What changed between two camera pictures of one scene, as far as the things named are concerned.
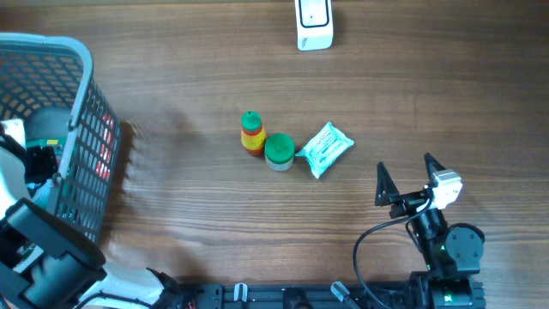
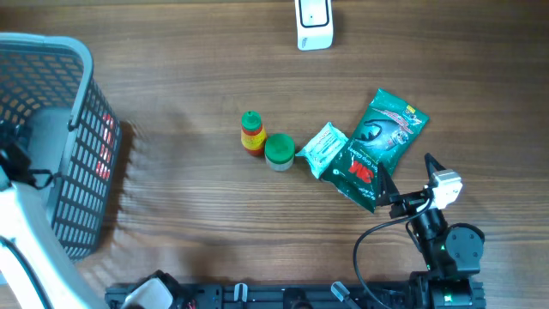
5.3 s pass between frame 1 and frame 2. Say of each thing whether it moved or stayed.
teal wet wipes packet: stayed
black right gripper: stayed
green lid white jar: stayed
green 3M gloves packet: moved
